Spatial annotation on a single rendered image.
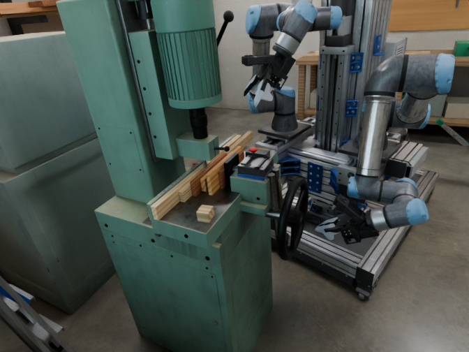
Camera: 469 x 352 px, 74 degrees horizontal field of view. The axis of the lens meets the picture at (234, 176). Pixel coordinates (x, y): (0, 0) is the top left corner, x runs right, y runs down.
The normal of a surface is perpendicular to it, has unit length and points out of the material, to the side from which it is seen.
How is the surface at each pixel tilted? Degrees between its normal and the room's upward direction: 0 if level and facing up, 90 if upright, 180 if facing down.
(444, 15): 90
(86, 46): 90
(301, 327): 0
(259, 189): 90
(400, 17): 90
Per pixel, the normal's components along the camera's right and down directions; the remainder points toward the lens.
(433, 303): -0.07, -0.87
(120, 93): -0.45, 0.47
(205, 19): 0.78, 0.25
